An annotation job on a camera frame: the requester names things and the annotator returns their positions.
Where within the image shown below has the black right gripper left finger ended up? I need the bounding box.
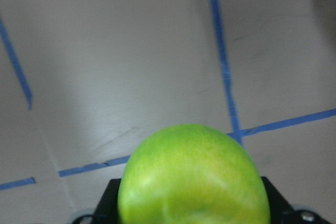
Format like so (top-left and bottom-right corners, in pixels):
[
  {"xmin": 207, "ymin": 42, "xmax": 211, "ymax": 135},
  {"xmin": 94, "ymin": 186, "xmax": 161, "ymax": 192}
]
[{"xmin": 93, "ymin": 178, "xmax": 121, "ymax": 224}]

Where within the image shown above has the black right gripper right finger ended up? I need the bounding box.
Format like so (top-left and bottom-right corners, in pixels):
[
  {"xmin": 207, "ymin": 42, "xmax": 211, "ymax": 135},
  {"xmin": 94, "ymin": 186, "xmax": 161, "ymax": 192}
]
[{"xmin": 261, "ymin": 176, "xmax": 296, "ymax": 224}]

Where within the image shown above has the green apple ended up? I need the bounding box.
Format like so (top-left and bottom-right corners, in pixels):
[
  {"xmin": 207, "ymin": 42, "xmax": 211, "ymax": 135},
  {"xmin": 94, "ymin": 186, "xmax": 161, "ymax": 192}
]
[{"xmin": 117, "ymin": 124, "xmax": 271, "ymax": 223}]

